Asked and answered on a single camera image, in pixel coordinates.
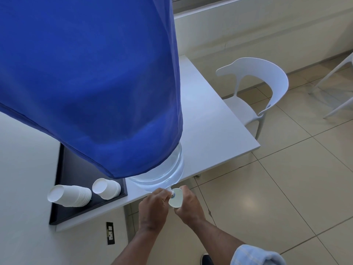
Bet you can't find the light blue shirt sleeve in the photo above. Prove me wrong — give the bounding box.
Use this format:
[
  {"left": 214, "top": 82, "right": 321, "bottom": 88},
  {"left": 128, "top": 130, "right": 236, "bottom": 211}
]
[{"left": 230, "top": 244, "right": 287, "bottom": 265}]

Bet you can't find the person's right forearm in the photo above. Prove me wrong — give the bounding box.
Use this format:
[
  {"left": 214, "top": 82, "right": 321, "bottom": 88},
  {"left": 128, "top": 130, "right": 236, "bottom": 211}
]
[{"left": 190, "top": 217, "right": 246, "bottom": 265}]

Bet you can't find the blue cloth jug cover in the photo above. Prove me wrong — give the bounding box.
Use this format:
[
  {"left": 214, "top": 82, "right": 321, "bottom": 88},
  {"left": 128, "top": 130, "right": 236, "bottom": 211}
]
[{"left": 0, "top": 0, "right": 184, "bottom": 180}]

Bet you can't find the black wall socket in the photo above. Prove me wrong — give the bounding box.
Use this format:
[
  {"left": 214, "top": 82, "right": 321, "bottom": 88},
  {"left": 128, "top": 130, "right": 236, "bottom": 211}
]
[{"left": 106, "top": 222, "right": 115, "bottom": 245}]

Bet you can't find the black tray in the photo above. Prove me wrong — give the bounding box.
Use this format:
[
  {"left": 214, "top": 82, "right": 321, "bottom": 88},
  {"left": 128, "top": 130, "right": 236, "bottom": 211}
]
[{"left": 49, "top": 142, "right": 128, "bottom": 225}]

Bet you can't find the clear water jug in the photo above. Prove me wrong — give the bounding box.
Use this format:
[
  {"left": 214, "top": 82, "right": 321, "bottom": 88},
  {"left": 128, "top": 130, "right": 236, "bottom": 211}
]
[{"left": 125, "top": 141, "right": 185, "bottom": 190}]

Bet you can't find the person's left hand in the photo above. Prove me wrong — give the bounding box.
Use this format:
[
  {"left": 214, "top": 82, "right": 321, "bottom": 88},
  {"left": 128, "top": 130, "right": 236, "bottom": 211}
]
[{"left": 138, "top": 188, "right": 172, "bottom": 233}]

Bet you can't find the white plastic chair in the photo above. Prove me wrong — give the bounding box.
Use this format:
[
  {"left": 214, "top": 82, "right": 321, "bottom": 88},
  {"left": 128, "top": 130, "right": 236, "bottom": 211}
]
[
  {"left": 216, "top": 57, "right": 289, "bottom": 140},
  {"left": 308, "top": 51, "right": 353, "bottom": 119}
]

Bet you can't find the person's left forearm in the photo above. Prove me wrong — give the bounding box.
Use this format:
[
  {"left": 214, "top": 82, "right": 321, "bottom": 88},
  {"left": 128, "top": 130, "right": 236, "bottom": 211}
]
[{"left": 110, "top": 224, "right": 166, "bottom": 265}]

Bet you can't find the person's right hand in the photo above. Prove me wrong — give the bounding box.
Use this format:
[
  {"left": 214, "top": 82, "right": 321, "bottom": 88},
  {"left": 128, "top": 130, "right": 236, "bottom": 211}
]
[{"left": 174, "top": 185, "right": 206, "bottom": 227}]

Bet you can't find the white disposable cup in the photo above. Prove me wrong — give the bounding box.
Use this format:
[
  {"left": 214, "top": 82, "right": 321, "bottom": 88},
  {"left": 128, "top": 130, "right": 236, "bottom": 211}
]
[{"left": 168, "top": 188, "right": 184, "bottom": 209}]

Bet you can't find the stack of white paper cups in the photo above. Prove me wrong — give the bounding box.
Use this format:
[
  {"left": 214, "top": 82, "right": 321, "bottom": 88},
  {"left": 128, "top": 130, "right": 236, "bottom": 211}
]
[
  {"left": 92, "top": 178, "right": 121, "bottom": 201},
  {"left": 47, "top": 185, "right": 92, "bottom": 208}
]

